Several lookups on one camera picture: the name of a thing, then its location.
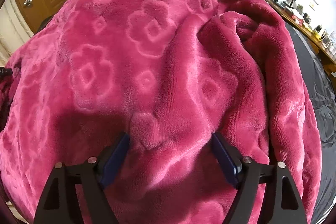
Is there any pink fleece flower garment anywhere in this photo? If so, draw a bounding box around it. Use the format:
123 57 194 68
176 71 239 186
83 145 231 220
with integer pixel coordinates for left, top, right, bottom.
1 0 322 223

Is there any black storage bag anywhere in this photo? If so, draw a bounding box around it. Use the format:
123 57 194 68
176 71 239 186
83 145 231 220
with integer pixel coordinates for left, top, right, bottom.
286 23 335 223

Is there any wooden side desk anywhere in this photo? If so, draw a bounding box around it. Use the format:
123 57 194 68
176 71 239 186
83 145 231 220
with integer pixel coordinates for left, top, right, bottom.
263 0 336 77

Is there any cream striped curtain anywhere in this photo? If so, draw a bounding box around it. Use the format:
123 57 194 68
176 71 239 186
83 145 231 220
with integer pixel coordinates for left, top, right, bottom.
0 0 34 66

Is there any silver door knob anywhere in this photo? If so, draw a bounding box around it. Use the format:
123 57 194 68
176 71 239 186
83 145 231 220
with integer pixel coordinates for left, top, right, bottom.
23 0 33 8

